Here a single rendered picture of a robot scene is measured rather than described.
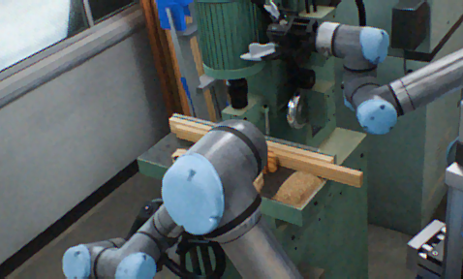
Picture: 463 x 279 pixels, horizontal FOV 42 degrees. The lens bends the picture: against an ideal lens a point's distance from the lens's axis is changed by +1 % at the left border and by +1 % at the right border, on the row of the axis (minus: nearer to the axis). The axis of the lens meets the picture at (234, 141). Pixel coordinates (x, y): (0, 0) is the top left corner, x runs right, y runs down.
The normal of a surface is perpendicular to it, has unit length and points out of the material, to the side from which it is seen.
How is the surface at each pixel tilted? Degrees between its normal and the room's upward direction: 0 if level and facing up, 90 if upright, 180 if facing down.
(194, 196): 83
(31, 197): 90
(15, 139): 90
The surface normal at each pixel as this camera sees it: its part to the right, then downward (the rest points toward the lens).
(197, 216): -0.56, 0.39
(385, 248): -0.11, -0.85
